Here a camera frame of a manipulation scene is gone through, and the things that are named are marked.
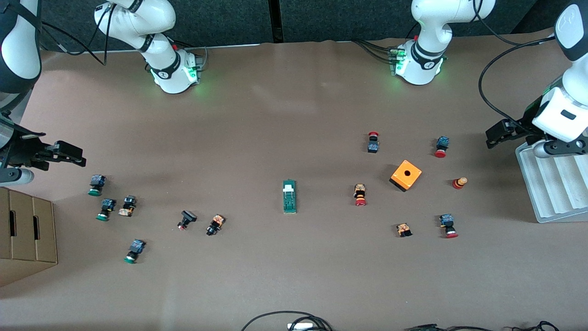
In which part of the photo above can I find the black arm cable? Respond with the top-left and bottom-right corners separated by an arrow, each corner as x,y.
472,0 -> 568,131
39,2 -> 115,65

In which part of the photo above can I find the black looped cable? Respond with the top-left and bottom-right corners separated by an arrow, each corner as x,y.
240,311 -> 334,331

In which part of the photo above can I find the black cable with connector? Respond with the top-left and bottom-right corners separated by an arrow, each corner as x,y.
404,323 -> 510,331

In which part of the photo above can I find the white ribbed tray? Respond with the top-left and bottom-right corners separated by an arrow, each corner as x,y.
514,140 -> 588,224

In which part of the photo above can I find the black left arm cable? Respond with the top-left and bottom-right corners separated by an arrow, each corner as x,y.
472,0 -> 568,131

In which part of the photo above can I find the black orange selector switch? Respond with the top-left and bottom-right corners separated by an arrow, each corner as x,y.
206,214 -> 226,237

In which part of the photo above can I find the thin black cable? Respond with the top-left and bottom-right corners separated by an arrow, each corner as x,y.
511,320 -> 561,331

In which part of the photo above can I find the orange button enclosure box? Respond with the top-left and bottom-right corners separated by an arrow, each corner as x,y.
389,160 -> 423,193

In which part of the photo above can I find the green push button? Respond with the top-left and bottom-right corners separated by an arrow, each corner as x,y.
88,174 -> 107,197
124,239 -> 147,264
96,198 -> 116,222

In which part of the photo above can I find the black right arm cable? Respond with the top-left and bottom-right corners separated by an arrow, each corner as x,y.
39,2 -> 115,65

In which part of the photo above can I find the black square push button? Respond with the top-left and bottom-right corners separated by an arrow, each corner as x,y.
177,210 -> 198,231

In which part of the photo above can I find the brown cardboard box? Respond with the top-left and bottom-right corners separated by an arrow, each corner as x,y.
0,186 -> 58,288

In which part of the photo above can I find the black base cable bundle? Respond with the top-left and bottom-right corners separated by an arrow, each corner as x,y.
353,39 -> 399,65

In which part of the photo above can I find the brown paper table cover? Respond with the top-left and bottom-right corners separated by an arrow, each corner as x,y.
0,28 -> 588,331

